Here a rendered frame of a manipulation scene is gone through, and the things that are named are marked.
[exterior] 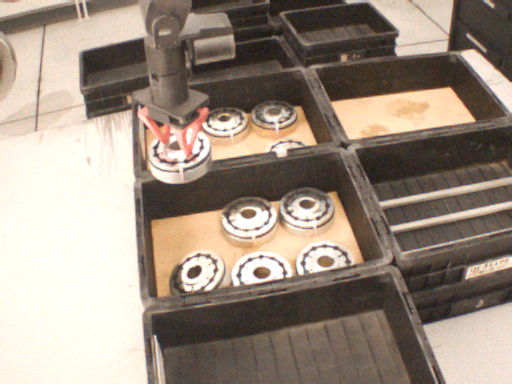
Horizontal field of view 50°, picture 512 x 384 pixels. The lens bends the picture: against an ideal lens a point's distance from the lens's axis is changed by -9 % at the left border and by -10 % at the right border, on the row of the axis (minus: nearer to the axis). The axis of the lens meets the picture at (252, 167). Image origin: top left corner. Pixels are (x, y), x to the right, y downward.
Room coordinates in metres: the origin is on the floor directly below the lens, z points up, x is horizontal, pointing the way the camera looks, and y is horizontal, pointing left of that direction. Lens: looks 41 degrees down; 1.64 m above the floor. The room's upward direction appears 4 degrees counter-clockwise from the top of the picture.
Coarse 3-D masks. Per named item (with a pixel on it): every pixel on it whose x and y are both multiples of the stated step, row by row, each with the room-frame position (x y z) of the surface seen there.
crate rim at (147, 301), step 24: (216, 168) 0.84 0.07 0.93; (240, 168) 0.84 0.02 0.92; (360, 192) 0.75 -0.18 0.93; (144, 240) 0.67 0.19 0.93; (384, 240) 0.63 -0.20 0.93; (144, 264) 0.62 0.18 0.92; (360, 264) 0.59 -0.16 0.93; (384, 264) 0.58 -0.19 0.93; (144, 288) 0.57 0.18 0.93; (216, 288) 0.56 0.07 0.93; (240, 288) 0.56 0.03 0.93; (264, 288) 0.55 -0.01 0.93
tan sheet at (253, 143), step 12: (300, 108) 1.15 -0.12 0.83; (300, 120) 1.10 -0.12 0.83; (252, 132) 1.07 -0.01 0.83; (300, 132) 1.06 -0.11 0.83; (240, 144) 1.03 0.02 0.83; (252, 144) 1.02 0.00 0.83; (264, 144) 1.02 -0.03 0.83; (312, 144) 1.01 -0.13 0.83; (216, 156) 0.99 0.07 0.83; (228, 156) 0.99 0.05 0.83
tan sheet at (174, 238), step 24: (336, 192) 0.86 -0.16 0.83; (192, 216) 0.82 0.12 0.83; (216, 216) 0.81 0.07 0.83; (336, 216) 0.79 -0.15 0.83; (168, 240) 0.76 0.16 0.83; (192, 240) 0.75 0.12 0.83; (216, 240) 0.75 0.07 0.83; (288, 240) 0.74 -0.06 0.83; (312, 240) 0.73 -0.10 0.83; (336, 240) 0.73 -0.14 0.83; (168, 264) 0.70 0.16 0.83; (168, 288) 0.64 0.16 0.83
